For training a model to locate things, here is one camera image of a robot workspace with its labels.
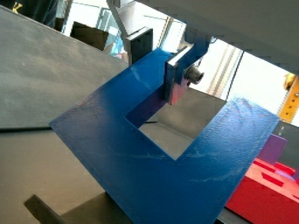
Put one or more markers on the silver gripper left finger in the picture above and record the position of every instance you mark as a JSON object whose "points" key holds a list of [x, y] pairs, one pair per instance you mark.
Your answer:
{"points": [[136, 35]]}

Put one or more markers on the purple U-shaped block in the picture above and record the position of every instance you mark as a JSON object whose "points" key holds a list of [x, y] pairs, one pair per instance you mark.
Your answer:
{"points": [[271, 153]]}

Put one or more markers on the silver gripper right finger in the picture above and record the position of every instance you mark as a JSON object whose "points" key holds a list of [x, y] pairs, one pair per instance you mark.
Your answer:
{"points": [[180, 70]]}

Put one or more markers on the red base block with slots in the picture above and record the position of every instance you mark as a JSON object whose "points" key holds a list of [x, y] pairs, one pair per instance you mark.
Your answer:
{"points": [[266, 198]]}

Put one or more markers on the blue U-shaped block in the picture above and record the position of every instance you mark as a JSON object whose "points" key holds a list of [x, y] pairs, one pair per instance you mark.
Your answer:
{"points": [[159, 189]]}

